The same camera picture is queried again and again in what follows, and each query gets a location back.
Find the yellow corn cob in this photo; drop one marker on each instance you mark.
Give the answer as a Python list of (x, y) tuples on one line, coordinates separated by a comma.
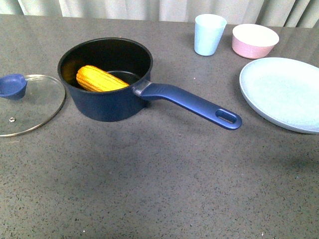
[(94, 79)]

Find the glass lid with blue knob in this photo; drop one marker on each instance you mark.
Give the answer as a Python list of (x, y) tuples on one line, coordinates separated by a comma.
[(28, 102)]

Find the dark blue saucepan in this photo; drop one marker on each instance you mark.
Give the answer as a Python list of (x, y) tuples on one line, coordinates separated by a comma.
[(132, 63)]

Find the light blue cup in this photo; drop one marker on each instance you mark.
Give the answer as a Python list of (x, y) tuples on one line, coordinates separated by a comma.
[(208, 32)]

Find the pink bowl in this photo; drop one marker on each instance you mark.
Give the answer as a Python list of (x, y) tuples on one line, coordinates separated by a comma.
[(253, 41)]

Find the light blue plate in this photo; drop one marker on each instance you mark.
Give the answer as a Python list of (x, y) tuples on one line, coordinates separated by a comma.
[(283, 91)]

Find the white curtain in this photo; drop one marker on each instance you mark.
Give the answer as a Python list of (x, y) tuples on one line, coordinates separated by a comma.
[(288, 13)]

